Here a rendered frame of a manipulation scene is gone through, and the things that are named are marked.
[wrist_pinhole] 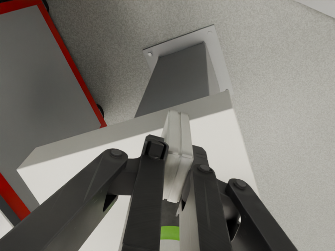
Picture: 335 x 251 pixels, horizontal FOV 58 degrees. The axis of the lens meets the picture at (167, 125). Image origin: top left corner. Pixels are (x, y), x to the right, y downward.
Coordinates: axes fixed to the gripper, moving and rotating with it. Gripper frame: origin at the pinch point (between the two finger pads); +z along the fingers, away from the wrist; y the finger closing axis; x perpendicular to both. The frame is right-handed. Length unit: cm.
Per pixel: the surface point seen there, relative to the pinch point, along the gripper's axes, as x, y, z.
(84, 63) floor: -24, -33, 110
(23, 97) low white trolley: -26, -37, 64
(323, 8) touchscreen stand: 21, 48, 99
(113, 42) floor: -12, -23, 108
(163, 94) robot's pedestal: -14, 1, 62
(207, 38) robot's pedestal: 0, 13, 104
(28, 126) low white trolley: -33, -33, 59
